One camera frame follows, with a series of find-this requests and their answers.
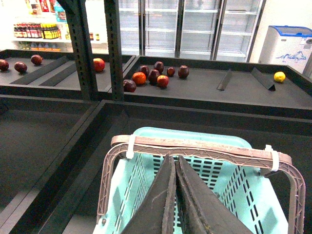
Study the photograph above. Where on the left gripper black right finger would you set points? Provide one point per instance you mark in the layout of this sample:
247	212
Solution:
200	211

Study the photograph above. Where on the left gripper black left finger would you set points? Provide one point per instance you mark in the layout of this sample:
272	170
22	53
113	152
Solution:
156	213

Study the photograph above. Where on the small red apple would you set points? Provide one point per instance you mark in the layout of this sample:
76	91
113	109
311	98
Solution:
162	81

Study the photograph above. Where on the red apple on left tray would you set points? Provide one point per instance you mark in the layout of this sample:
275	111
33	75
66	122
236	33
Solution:
99	64

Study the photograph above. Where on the white zip tie left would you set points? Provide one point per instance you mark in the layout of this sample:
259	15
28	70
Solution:
130	150

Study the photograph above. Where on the white zip tie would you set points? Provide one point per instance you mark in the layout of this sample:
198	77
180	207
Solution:
130	150
275	157

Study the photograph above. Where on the near black display tray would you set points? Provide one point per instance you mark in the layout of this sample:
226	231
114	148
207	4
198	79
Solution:
80	188

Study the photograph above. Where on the black display tray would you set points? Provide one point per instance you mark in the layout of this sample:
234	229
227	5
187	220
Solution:
80	188
292	98

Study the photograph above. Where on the white zip tie right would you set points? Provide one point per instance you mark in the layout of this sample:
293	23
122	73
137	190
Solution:
275	157

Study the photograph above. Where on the black divider left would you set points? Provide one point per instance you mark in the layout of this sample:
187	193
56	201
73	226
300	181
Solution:
225	81

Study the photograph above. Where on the black divider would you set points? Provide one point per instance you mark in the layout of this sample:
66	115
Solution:
263	80
225	81

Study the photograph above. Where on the dark plum front left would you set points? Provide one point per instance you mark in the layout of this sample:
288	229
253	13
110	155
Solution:
129	85

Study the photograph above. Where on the far black display tray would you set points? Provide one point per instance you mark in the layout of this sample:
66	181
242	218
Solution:
292	98

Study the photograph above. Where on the orange red fruit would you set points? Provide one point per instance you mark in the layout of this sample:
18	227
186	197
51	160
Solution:
139	78

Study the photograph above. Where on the dark plum right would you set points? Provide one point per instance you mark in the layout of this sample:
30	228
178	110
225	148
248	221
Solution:
183	71

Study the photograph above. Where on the dark plum middle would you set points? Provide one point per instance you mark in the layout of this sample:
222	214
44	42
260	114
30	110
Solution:
152	76

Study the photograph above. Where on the small dark red plum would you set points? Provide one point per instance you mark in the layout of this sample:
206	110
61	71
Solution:
171	71

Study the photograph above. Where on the black divider right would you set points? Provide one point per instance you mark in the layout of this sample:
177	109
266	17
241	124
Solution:
263	80

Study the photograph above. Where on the dark plum behind orange fruit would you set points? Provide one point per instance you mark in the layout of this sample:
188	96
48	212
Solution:
144	69

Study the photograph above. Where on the near left black tray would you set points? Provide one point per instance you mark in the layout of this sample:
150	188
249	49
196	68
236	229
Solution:
38	142

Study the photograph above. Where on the yellow lemon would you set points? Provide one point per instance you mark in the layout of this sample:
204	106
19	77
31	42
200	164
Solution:
279	77

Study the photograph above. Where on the far left black tray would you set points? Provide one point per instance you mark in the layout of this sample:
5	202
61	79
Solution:
56	77

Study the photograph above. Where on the glass door refrigerator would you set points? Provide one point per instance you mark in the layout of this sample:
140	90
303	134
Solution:
192	29

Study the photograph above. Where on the white chest freezer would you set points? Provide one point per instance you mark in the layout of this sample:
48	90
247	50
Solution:
287	45

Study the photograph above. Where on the dark plum left tray back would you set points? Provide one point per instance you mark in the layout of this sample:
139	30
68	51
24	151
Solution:
36	60

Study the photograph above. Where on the dark plum tray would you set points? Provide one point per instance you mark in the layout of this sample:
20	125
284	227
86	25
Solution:
36	60
20	67

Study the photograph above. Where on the dark plum left tray middle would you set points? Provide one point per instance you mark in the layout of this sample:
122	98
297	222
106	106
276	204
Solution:
20	67

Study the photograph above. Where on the dark plum far left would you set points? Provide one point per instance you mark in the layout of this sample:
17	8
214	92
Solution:
4	65

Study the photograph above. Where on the shelf with bottles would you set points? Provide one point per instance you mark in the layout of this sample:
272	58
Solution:
43	25

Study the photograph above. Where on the black metal rack post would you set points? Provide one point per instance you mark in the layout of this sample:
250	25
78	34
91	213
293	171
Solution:
114	48

